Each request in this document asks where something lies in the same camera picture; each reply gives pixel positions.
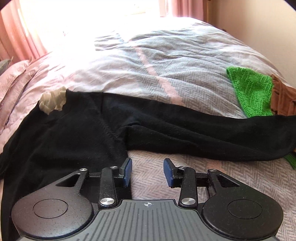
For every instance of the upper pink pillow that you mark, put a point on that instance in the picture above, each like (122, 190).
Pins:
(9, 76)

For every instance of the pink and grey duvet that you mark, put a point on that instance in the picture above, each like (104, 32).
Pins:
(174, 60)

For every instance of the brown garment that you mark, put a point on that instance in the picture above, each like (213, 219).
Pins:
(283, 98)

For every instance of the black sweater with cream collar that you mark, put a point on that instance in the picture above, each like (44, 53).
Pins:
(95, 130)

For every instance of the pink curtain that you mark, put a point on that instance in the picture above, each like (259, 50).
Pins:
(184, 8)
(18, 42)

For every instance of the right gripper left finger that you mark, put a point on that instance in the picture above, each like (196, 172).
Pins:
(125, 172)

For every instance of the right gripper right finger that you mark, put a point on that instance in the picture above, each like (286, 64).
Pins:
(170, 172)

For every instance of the right pink curtain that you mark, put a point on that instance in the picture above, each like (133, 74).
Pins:
(184, 8)

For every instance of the left pink curtain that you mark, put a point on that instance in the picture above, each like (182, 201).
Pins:
(18, 42)

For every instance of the grey checked pillow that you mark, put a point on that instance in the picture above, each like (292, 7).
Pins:
(4, 64)

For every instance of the green knitted garment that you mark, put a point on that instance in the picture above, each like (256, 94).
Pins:
(253, 90)

